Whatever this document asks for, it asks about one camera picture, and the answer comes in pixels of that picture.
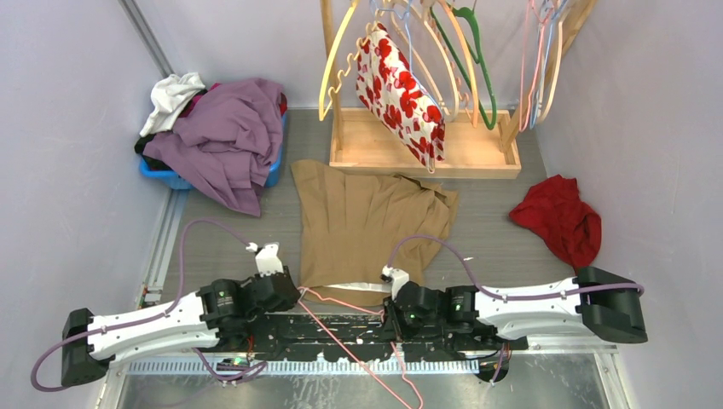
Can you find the aluminium rail frame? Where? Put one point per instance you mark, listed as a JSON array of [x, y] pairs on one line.
[[552, 373]]

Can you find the wavy wooden hanger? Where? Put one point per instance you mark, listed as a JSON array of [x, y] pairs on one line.
[[344, 67]]

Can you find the wooden hanger rack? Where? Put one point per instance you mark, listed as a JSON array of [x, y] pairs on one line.
[[361, 143]]

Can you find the white garment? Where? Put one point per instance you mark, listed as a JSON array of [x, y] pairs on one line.
[[169, 97]]

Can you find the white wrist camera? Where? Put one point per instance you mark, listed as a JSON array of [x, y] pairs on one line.
[[266, 258], [395, 278]]

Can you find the red poppy print skirt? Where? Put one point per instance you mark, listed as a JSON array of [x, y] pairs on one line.
[[386, 86]]

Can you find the red garment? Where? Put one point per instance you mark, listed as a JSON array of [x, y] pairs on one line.
[[570, 228]]

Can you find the blue plastic basket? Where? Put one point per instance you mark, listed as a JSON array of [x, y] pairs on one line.
[[156, 169]]

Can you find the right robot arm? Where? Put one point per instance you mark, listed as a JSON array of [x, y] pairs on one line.
[[594, 302]]

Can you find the tan garment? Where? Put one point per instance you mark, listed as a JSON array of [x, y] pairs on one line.
[[352, 225]]

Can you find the purple garment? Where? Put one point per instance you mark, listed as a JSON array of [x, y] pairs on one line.
[[225, 147]]

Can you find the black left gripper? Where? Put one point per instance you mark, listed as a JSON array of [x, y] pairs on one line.
[[286, 306]]

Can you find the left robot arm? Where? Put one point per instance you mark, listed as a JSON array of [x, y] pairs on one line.
[[218, 315]]

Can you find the light wooden hanger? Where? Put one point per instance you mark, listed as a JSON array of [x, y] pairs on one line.
[[422, 15]]

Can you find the orange hanger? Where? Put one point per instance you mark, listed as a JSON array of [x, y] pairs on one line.
[[472, 81]]

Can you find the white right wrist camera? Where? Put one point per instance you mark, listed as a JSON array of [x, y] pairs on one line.
[[395, 278]]

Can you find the beige wooden hanger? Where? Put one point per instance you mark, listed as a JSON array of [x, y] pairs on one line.
[[553, 67]]

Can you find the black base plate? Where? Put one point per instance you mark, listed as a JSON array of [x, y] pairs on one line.
[[296, 337]]

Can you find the yellow hanger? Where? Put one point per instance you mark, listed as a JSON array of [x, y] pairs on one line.
[[327, 27]]

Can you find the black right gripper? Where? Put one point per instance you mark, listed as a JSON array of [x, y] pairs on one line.
[[393, 328]]

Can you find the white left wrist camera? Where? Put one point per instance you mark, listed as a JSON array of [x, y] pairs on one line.
[[266, 258]]

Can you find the pink wire hanger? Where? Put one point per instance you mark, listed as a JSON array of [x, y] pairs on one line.
[[350, 353]]

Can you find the green hanger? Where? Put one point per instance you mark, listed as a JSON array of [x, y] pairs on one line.
[[476, 54]]

